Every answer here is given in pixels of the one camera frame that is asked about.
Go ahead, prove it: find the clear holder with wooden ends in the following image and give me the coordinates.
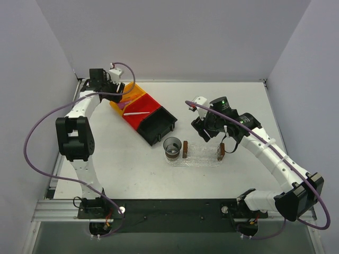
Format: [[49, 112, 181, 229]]
[[182, 140, 226, 162]]

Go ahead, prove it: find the glass cup with brown band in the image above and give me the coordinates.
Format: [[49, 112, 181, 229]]
[[163, 137, 182, 160]]

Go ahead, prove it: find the orange toothpaste tube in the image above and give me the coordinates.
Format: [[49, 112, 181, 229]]
[[120, 94, 142, 102]]

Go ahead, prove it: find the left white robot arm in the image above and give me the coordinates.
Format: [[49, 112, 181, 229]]
[[56, 67, 125, 219]]

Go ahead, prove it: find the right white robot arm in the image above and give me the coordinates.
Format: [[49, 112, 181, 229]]
[[187, 96, 324, 222]]

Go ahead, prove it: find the pink toothpaste tube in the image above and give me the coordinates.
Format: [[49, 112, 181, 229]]
[[117, 100, 132, 110]]

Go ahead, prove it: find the clear textured oval tray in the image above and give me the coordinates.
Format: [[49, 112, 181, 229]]
[[164, 143, 222, 167]]

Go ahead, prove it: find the white toothbrush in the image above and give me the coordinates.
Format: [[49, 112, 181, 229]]
[[123, 112, 150, 116]]

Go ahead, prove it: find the yellow plastic bin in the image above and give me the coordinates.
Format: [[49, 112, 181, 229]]
[[109, 84, 146, 116]]

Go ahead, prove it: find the red plastic bin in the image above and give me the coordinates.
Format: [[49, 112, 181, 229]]
[[122, 94, 160, 130]]

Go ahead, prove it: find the black plastic bin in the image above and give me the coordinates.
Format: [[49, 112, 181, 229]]
[[137, 106, 177, 146]]

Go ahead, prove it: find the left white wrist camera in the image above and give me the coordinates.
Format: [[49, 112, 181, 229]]
[[108, 63, 124, 84]]

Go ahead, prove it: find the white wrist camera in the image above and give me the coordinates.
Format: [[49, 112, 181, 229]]
[[188, 96, 209, 120], [108, 63, 124, 84]]

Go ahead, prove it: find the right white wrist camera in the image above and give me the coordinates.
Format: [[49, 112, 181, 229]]
[[188, 96, 209, 120]]

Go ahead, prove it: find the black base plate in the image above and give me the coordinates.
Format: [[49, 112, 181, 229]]
[[77, 198, 268, 235]]

